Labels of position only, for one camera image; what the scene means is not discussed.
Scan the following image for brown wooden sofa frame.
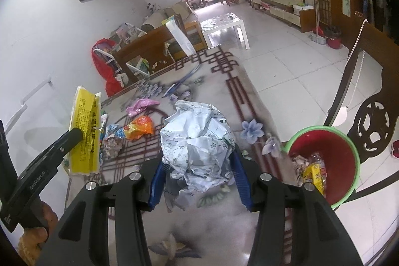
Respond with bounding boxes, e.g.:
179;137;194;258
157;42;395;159
112;14;209;76

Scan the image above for yellow printed packet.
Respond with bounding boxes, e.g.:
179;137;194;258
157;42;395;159
67;85;103;176

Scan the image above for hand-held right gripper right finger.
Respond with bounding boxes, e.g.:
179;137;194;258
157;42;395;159
231;145;364;266

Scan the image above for crumpled paper scraps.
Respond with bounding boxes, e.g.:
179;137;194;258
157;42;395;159
290;154;307;185

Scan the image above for person's left hand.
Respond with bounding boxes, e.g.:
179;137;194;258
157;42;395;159
18;201;59;260

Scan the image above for white foam board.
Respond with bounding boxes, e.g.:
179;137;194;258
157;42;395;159
165;20;195;55

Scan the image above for white low television cabinet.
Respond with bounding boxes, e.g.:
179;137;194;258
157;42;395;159
251;0;315;33

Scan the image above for newspaper ball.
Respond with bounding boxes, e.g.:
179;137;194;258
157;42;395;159
160;100;237;212

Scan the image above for rolled beige mat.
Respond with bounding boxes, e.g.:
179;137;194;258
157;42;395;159
141;12;166;33

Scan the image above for orange snack bag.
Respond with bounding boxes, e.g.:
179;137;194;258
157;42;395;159
123;116;154;142

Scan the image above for yellow drink carton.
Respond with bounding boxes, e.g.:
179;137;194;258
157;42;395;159
302;165;327;197

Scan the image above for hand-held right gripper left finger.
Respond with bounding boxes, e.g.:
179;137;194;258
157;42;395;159
37;158;166;266

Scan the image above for small pink plastic bag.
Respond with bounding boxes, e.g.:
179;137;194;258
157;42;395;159
125;98;159;117

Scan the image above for white bead string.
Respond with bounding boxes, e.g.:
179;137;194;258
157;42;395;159
334;19;369;127

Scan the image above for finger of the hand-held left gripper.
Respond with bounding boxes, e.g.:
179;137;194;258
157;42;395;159
17;128;83;181

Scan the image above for blue white crinkled wrapper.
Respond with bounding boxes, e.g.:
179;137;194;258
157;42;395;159
106;123;125;140

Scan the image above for red bin with green rim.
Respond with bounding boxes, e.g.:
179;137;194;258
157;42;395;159
285;126;361;210

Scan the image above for small red bucket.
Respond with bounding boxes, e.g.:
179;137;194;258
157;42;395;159
326;26;343;49

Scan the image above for dark carved wooden chair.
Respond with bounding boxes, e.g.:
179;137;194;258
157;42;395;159
324;20;399;201

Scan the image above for red plastic bag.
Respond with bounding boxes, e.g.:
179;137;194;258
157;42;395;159
92;38;125;96

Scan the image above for white handled mop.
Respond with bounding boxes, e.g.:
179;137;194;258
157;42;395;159
310;0;328;45

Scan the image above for brownish crumpled paper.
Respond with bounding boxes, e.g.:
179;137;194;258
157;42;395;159
103;136;123;158

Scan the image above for white coffee table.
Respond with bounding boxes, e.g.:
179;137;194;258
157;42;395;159
199;13;250;50

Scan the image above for clear brown snack wrapper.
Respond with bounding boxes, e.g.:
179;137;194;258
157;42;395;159
307;152;328;170

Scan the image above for blue strip wrapper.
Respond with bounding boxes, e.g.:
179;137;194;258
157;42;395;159
162;65;201;98

